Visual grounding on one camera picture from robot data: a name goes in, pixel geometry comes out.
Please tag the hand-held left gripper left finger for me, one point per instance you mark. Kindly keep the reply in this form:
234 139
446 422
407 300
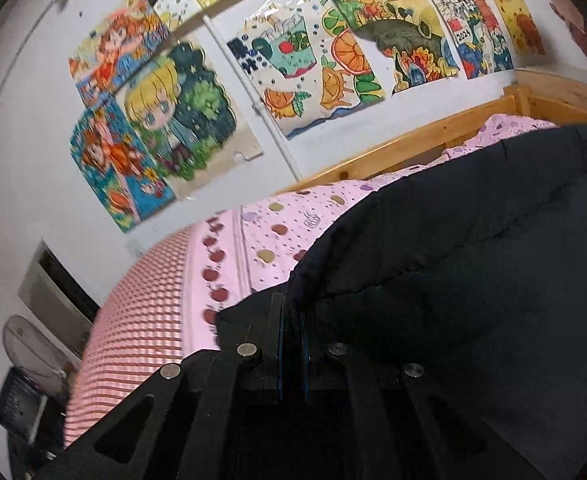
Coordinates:
279 360

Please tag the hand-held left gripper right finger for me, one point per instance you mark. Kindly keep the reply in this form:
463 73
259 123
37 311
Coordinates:
306 360

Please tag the black jacket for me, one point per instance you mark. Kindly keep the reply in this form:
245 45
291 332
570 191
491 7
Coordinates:
448 260

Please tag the pink apple-print blanket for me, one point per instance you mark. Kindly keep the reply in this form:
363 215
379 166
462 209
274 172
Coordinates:
283 220

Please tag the red checkered pillow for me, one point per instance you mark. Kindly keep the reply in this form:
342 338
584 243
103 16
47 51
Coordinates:
138 310

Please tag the white air conditioner unit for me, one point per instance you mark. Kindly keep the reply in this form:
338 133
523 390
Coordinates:
53 295

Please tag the standing fan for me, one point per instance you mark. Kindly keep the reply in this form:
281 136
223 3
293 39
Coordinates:
33 350

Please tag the swimming girl drawing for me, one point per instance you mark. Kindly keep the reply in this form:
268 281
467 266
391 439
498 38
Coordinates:
118 170

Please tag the black plastic crate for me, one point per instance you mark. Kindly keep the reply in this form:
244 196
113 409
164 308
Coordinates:
18 405

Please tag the blonde child drawing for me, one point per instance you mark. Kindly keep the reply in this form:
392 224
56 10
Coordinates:
173 110

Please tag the fruit drink drawing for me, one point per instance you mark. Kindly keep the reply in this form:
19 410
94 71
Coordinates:
298 65

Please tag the orange landscape drawing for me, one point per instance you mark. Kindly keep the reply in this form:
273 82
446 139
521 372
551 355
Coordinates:
388 25

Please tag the orange-haired girl drawing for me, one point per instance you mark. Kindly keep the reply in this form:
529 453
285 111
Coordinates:
118 45

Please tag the city collage drawing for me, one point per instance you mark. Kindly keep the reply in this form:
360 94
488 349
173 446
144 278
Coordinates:
468 20

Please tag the yellow chick drawing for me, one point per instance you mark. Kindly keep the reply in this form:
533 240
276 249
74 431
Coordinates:
513 10

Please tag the wooden bed frame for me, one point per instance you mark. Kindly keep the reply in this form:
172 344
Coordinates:
423 140

